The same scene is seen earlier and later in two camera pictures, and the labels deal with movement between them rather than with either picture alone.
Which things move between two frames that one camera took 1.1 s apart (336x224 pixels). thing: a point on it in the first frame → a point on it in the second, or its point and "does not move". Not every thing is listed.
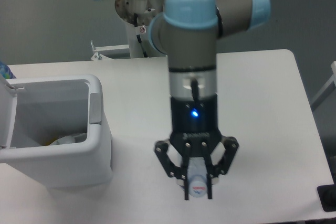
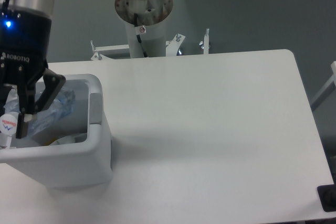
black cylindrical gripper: (194, 125) → (27, 4)
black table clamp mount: (327, 194) does not move
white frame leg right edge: (328, 88) does not move
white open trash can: (53, 126) does not move
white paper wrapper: (71, 139) does not move
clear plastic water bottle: (197, 177) → (63, 103)
